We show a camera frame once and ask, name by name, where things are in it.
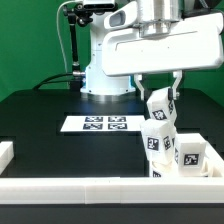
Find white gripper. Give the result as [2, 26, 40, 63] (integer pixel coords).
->
[102, 0, 224, 101]

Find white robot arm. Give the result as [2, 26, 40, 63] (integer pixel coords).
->
[82, 0, 224, 99]

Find white fiducial marker sheet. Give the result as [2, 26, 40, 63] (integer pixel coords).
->
[61, 115, 144, 132]

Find white U-shaped fence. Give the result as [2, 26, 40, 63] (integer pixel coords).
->
[0, 146, 224, 204]

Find white camera on mount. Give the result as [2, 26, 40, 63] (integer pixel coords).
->
[83, 0, 116, 10]

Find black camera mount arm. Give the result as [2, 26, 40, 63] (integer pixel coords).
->
[63, 3, 93, 91]

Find black cables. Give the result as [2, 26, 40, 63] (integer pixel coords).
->
[32, 72, 75, 90]

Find white cable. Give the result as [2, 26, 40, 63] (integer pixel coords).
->
[55, 0, 78, 74]

